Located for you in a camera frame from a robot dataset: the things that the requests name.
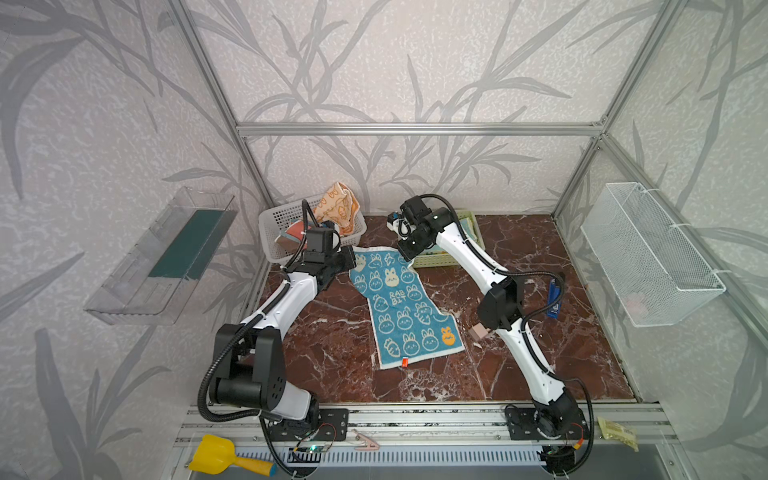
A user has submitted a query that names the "pink clothespin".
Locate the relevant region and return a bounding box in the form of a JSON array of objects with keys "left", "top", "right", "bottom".
[{"left": 353, "top": 429, "right": 381, "bottom": 452}]

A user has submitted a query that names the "white plastic laundry basket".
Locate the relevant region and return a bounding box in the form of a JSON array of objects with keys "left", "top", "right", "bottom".
[{"left": 258, "top": 194, "right": 367, "bottom": 265}]

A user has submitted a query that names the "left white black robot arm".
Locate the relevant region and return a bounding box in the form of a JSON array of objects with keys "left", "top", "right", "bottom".
[{"left": 197, "top": 200, "right": 356, "bottom": 435}]

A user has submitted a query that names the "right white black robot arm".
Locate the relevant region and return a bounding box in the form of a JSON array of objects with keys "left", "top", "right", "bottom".
[{"left": 387, "top": 194, "right": 595, "bottom": 442}]

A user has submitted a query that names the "yellow paper tag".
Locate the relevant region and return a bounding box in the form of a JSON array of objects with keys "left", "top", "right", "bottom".
[{"left": 598, "top": 417, "right": 639, "bottom": 452}]

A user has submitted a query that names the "green circuit board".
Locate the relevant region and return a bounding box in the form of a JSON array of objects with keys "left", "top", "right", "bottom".
[{"left": 292, "top": 442, "right": 333, "bottom": 455}]

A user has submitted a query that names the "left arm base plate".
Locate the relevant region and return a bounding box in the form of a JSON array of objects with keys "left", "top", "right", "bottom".
[{"left": 267, "top": 407, "right": 350, "bottom": 442}]

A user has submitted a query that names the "clear acrylic wall shelf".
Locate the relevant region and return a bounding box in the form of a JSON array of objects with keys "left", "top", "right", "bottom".
[{"left": 84, "top": 187, "right": 239, "bottom": 326}]

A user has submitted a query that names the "teal patterned towel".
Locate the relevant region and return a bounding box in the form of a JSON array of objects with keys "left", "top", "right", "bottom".
[{"left": 349, "top": 247, "right": 465, "bottom": 369}]

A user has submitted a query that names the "red patterned towel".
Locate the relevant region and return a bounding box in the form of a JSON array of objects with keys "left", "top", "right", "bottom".
[{"left": 275, "top": 220, "right": 304, "bottom": 250}]

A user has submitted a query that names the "aluminium front rail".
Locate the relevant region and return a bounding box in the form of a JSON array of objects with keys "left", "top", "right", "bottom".
[{"left": 173, "top": 401, "right": 680, "bottom": 447}]

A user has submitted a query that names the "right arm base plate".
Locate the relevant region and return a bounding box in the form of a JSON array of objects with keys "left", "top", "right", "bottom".
[{"left": 504, "top": 404, "right": 591, "bottom": 443}]

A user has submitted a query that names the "white wire mesh basket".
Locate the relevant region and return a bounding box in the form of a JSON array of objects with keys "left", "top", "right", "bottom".
[{"left": 581, "top": 182, "right": 726, "bottom": 328}]

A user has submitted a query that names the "orange patterned towel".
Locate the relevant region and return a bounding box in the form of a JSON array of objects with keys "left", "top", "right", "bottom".
[{"left": 313, "top": 182, "right": 360, "bottom": 237}]

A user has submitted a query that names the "green plastic basket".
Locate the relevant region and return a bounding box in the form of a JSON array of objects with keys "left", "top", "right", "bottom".
[{"left": 411, "top": 210, "right": 485, "bottom": 269}]

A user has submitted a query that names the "yellow plastic scoop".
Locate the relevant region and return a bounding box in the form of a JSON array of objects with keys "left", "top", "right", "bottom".
[{"left": 187, "top": 434, "right": 277, "bottom": 477}]

